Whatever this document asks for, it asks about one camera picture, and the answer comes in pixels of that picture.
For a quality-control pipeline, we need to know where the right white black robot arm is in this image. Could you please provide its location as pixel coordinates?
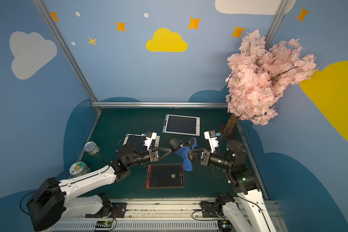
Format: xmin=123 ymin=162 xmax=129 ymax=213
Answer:
xmin=200 ymin=140 xmax=276 ymax=232

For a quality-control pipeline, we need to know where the pink cherry blossom tree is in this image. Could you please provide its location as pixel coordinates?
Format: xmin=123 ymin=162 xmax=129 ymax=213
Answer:
xmin=225 ymin=30 xmax=317 ymax=126

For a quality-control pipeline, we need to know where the silver tin can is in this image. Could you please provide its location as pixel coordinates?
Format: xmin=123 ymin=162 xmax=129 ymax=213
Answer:
xmin=84 ymin=141 xmax=100 ymax=156

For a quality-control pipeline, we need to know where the right small circuit board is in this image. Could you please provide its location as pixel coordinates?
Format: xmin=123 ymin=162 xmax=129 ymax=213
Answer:
xmin=217 ymin=220 xmax=233 ymax=232

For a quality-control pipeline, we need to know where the left small circuit board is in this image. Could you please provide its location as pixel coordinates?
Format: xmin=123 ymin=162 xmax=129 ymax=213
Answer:
xmin=94 ymin=220 xmax=113 ymax=232

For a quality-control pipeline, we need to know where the red frame drawing tablet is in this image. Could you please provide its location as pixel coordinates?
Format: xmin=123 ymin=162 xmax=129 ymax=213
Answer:
xmin=146 ymin=164 xmax=185 ymax=189

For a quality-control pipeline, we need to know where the white frame drawing tablet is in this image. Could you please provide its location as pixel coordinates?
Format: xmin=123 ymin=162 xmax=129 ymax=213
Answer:
xmin=123 ymin=133 xmax=160 ymax=155

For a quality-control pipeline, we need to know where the blue wiping cloth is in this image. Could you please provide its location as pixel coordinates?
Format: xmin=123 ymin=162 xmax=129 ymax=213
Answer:
xmin=170 ymin=137 xmax=197 ymax=172

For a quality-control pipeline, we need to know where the white blue drawing tablet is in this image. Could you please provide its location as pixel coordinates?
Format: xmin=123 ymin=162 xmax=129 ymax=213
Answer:
xmin=162 ymin=114 xmax=200 ymax=136

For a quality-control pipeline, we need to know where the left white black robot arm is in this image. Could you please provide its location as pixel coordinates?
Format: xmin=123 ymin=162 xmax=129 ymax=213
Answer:
xmin=26 ymin=144 xmax=161 ymax=232

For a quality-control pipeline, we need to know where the dark square tree base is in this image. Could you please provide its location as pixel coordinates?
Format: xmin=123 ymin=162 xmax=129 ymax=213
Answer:
xmin=217 ymin=123 xmax=237 ymax=140

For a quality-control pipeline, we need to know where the small circuit board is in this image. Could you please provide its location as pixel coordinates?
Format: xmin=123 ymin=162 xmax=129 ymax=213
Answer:
xmin=217 ymin=220 xmax=233 ymax=232
xmin=94 ymin=220 xmax=113 ymax=232

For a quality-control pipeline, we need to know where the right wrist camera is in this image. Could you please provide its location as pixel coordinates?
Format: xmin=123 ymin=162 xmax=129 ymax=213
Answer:
xmin=204 ymin=130 xmax=221 ymax=153

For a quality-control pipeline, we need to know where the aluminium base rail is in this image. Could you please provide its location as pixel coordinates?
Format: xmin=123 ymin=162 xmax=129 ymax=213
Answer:
xmin=40 ymin=195 xmax=287 ymax=232

